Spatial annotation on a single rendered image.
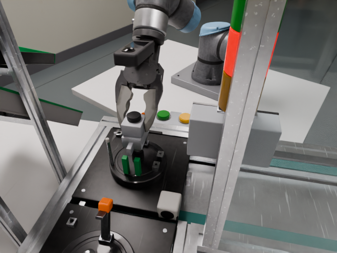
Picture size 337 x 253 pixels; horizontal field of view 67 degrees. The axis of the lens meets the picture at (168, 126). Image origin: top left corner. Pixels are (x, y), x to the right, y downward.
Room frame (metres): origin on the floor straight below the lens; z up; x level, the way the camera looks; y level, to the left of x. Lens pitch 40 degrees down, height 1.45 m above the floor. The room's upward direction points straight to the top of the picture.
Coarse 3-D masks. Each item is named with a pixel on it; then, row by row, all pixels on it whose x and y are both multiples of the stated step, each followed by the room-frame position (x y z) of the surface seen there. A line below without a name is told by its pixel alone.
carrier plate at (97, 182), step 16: (112, 128) 0.57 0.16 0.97; (112, 144) 0.50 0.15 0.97; (160, 144) 0.50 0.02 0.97; (176, 144) 0.50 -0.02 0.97; (96, 160) 0.44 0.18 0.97; (176, 160) 0.44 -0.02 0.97; (96, 176) 0.39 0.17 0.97; (176, 176) 0.39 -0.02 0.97; (80, 192) 0.34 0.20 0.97; (96, 192) 0.34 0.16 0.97; (112, 192) 0.34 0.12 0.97; (128, 192) 0.35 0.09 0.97; (144, 192) 0.35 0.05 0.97; (160, 192) 0.35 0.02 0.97; (176, 192) 0.35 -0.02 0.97; (112, 208) 0.31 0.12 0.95; (128, 208) 0.31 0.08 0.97; (144, 208) 0.30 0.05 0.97
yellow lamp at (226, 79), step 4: (224, 72) 0.27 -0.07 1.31; (224, 76) 0.27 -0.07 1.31; (228, 76) 0.26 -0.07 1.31; (224, 80) 0.27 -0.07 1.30; (228, 80) 0.26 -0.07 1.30; (224, 84) 0.27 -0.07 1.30; (228, 84) 0.26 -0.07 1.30; (220, 88) 0.28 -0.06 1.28; (224, 88) 0.26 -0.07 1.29; (228, 88) 0.26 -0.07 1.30; (220, 92) 0.27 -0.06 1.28; (224, 92) 0.26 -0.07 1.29; (228, 92) 0.26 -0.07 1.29; (220, 96) 0.27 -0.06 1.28; (224, 96) 0.26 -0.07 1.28; (220, 100) 0.27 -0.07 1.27; (224, 100) 0.26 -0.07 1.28; (220, 104) 0.27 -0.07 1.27; (224, 104) 0.26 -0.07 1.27; (224, 108) 0.26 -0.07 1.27
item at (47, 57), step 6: (24, 48) 0.57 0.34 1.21; (0, 54) 0.43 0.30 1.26; (24, 54) 0.47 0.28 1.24; (30, 54) 0.48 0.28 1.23; (36, 54) 0.50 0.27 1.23; (42, 54) 0.51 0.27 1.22; (48, 54) 0.52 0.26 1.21; (54, 54) 0.54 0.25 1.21; (0, 60) 0.42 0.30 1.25; (24, 60) 0.47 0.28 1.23; (30, 60) 0.48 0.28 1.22; (36, 60) 0.49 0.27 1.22; (42, 60) 0.51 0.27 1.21; (48, 60) 0.52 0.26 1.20; (54, 60) 0.53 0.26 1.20
